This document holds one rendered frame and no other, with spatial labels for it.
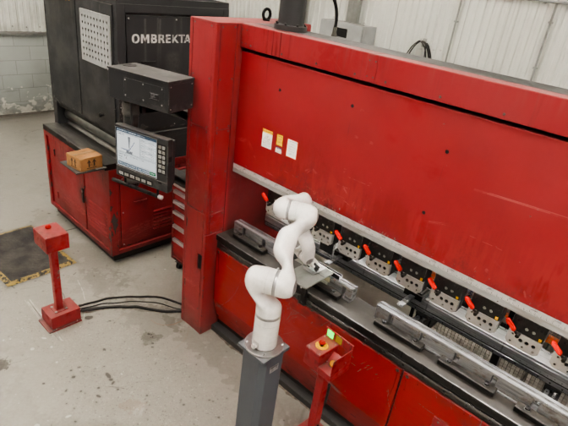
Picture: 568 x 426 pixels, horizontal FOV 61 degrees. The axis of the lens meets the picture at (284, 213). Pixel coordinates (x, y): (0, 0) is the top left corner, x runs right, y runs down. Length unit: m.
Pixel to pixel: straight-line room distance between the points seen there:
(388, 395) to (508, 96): 1.71
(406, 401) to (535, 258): 1.09
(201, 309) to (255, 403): 1.41
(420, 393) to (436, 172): 1.19
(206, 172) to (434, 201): 1.51
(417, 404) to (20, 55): 7.77
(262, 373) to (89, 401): 1.49
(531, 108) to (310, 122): 1.17
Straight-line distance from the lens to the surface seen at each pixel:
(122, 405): 3.50
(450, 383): 2.70
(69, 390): 3.65
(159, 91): 3.07
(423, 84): 2.39
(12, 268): 4.87
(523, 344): 2.55
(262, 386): 2.46
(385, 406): 3.04
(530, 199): 2.30
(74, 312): 4.10
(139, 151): 3.27
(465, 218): 2.42
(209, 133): 3.14
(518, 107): 2.23
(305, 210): 2.30
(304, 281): 2.87
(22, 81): 9.05
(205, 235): 3.43
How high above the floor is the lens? 2.60
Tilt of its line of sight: 26 degrees down
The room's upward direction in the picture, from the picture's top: 8 degrees clockwise
